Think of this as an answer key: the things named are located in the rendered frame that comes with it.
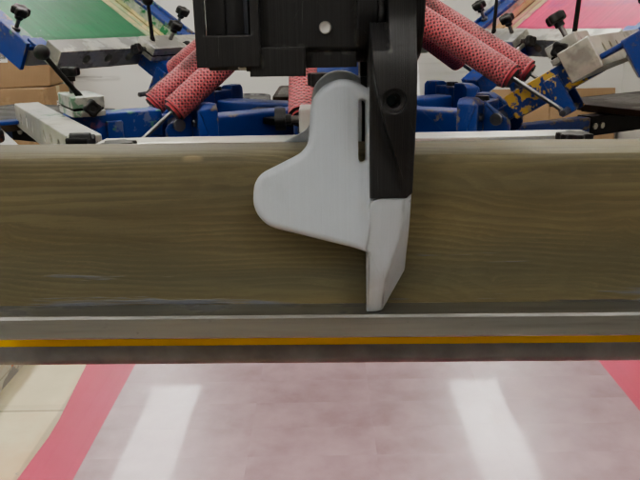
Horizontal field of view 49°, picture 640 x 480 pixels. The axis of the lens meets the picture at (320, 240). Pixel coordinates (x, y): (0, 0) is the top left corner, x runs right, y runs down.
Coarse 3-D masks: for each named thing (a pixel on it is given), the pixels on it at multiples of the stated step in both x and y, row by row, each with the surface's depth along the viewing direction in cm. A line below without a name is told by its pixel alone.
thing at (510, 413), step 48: (384, 384) 49; (432, 384) 48; (480, 384) 48; (528, 384) 48; (576, 384) 48; (624, 384) 48; (384, 432) 43; (432, 432) 43; (480, 432) 43; (528, 432) 43; (576, 432) 42; (624, 432) 42
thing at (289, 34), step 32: (192, 0) 24; (224, 0) 25; (256, 0) 24; (288, 0) 25; (320, 0) 25; (352, 0) 25; (384, 0) 24; (224, 32) 26; (256, 32) 25; (288, 32) 25; (320, 32) 25; (352, 32) 25; (224, 64) 25; (256, 64) 25; (288, 64) 25; (320, 64) 26; (352, 64) 26
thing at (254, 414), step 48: (96, 384) 49; (144, 384) 49; (192, 384) 49; (240, 384) 49; (288, 384) 49; (336, 384) 49; (96, 432) 44; (144, 432) 43; (192, 432) 43; (240, 432) 43; (288, 432) 43; (336, 432) 43
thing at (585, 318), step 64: (0, 320) 29; (64, 320) 29; (128, 320) 29; (192, 320) 29; (256, 320) 29; (320, 320) 29; (384, 320) 29; (448, 320) 29; (512, 320) 29; (576, 320) 29
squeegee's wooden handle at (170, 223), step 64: (0, 192) 29; (64, 192) 29; (128, 192) 29; (192, 192) 29; (448, 192) 28; (512, 192) 28; (576, 192) 28; (0, 256) 29; (64, 256) 29; (128, 256) 29; (192, 256) 29; (256, 256) 29; (320, 256) 29; (448, 256) 29; (512, 256) 29; (576, 256) 29
